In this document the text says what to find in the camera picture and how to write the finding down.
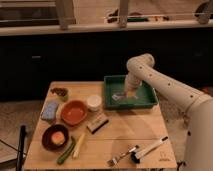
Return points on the wooden railing shelf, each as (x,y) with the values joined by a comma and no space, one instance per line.
(37,17)

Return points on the orange bowl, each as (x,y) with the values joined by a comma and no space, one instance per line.
(73,112)

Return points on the wooden black eraser block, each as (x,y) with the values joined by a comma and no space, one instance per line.
(95,124)

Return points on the green toy cucumber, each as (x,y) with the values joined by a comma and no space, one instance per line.
(67,152)

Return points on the yellow orange toy food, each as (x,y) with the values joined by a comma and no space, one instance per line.
(58,138)

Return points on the pale yellow toy stick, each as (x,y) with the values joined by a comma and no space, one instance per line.
(78,145)

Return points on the white cup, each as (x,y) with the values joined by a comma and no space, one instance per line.
(94,102)

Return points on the blue sponge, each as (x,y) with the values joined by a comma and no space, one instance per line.
(49,111)

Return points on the black pole stand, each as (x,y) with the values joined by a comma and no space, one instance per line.
(21,148)

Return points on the white handled black brush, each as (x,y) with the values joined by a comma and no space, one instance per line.
(137,156)

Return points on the dark brown bowl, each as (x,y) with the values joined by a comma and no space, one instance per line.
(46,137)

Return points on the wooden table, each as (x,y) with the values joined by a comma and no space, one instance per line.
(124,130)

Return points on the light blue towel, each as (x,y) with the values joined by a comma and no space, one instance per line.
(118,96)

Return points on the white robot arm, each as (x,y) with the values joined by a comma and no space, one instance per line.
(197,105)

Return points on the green plastic tray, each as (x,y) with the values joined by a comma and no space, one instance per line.
(145,95)

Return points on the silver fork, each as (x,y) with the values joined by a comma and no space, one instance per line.
(112,162)

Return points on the small bowl with dark food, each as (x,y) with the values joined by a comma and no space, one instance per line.
(62,93)

